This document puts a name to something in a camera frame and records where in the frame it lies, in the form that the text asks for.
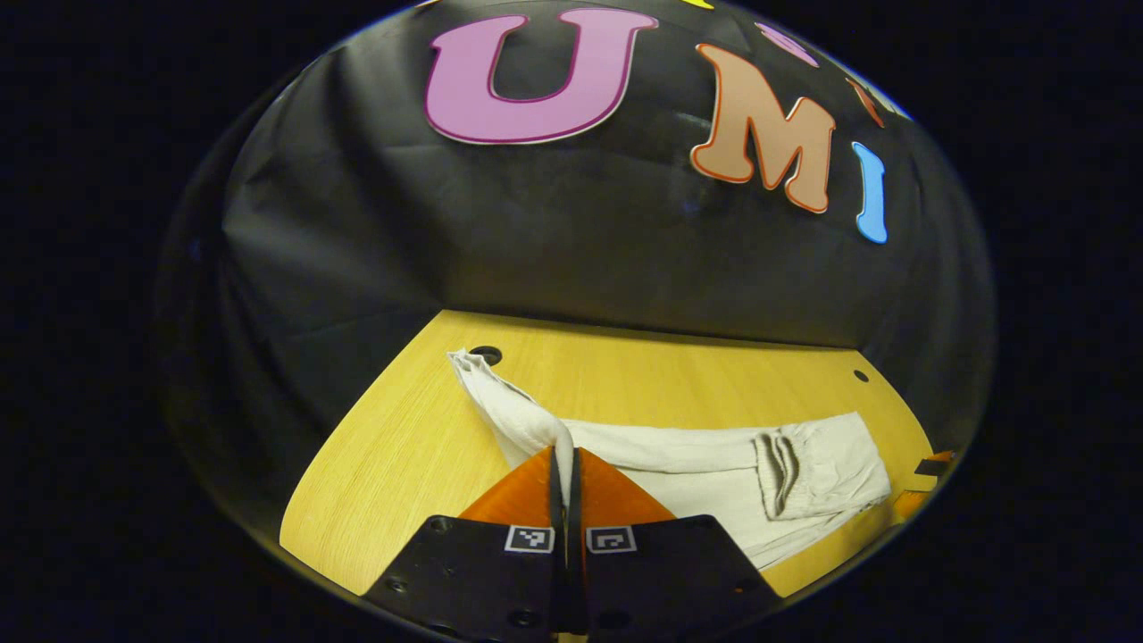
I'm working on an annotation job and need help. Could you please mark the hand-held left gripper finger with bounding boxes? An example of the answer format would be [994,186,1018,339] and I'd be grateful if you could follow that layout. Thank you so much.
[571,447,782,637]
[362,447,568,639]

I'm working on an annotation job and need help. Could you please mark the white jeans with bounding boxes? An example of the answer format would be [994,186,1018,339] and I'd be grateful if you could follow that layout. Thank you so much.
[446,348,894,572]

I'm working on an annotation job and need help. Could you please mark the black backdrop cloth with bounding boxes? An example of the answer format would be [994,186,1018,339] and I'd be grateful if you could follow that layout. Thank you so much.
[161,0,997,537]

